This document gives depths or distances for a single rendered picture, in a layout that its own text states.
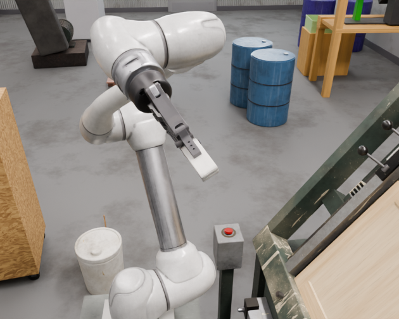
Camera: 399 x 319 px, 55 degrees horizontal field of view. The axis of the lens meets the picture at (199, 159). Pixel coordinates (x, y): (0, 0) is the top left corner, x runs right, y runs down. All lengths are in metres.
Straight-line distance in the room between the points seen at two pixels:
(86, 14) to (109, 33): 7.61
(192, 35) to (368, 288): 1.02
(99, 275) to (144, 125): 1.50
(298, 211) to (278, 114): 2.99
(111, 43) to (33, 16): 6.16
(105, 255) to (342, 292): 1.51
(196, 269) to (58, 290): 1.65
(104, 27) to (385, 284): 1.13
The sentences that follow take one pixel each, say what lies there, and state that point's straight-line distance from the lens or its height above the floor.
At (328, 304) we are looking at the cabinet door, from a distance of 1.55.
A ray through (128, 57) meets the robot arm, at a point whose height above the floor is 1.93.
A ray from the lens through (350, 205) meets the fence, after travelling 1.58.
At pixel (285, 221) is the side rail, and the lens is 1.82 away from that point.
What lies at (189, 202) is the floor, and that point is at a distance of 3.43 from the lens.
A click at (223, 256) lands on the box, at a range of 1.80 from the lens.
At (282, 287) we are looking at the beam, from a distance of 1.68.
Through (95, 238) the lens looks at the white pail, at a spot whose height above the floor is 0.36.
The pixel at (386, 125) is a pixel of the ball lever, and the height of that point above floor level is 1.54.
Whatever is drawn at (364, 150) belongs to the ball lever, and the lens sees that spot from 1.49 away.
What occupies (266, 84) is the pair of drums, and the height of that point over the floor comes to 0.55.
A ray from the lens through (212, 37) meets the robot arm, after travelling 0.85.
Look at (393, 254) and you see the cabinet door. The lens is 1.44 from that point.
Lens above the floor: 2.14
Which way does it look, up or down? 32 degrees down
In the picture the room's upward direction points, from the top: straight up
